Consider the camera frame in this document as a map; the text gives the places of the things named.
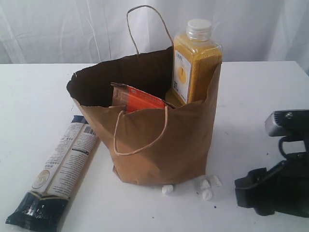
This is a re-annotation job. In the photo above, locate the white curtain backdrop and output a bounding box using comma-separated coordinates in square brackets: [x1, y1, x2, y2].
[0, 0, 309, 70]

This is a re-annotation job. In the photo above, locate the clear jar with tan lid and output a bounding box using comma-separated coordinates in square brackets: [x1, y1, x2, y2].
[165, 89, 185, 109]

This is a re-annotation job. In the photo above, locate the long noodle package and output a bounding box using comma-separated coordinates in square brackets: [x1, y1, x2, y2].
[5, 115, 98, 232]

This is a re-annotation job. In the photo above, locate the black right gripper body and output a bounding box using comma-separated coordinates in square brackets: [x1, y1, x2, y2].
[263, 158, 309, 218]

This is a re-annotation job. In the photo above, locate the brown pouch with orange label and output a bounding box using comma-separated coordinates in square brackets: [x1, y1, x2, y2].
[111, 82, 176, 113]

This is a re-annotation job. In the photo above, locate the yellow millet plastic bottle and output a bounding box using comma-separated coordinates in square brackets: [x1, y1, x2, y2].
[171, 19, 223, 105]

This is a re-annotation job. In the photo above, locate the large brown paper bag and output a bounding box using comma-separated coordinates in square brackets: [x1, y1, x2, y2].
[66, 4, 222, 186]

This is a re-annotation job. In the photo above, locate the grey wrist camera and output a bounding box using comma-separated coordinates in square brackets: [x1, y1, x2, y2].
[265, 109, 309, 137]

